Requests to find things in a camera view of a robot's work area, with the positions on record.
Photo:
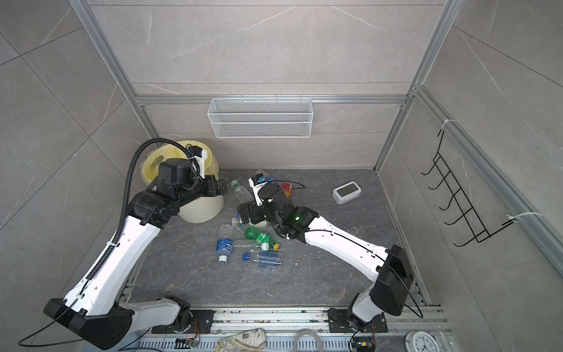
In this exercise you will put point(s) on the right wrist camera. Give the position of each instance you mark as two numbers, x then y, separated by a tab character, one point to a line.
256	182

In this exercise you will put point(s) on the crushed clear bottle blue cap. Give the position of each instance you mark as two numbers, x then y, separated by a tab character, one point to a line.
264	259

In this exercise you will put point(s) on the white wire mesh basket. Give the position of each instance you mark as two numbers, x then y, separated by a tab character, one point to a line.
249	118

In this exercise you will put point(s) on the small clear bottle white cap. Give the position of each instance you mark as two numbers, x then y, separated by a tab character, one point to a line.
241	192

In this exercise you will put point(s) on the white digital clock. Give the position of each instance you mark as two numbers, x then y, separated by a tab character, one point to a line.
346	192

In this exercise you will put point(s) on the white tape roll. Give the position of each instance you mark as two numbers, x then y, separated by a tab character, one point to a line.
307	340

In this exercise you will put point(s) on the patterned cloth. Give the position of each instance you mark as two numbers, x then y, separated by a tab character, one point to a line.
252	340

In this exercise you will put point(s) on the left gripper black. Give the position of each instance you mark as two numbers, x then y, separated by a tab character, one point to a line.
211	190

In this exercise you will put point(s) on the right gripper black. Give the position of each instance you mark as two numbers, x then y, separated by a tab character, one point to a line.
244	212

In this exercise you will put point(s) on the black wire hook rack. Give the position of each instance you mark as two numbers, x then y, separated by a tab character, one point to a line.
460	200

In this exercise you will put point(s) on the orange red bottle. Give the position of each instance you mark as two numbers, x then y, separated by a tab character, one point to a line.
287	189

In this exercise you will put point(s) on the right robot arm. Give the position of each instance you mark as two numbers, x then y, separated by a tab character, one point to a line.
388	269

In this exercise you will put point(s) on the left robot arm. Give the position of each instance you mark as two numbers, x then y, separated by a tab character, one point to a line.
92	309

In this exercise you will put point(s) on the white round analog clock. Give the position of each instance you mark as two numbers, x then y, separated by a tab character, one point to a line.
421	341

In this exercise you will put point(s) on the green bottle yellow cap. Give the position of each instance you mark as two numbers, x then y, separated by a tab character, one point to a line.
262	239

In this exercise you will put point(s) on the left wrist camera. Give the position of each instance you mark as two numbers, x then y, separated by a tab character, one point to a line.
198	156

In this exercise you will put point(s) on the white bin with yellow liner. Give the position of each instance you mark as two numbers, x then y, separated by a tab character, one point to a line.
200	210

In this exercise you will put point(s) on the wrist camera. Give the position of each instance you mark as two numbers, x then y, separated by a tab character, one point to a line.
198	156
256	182

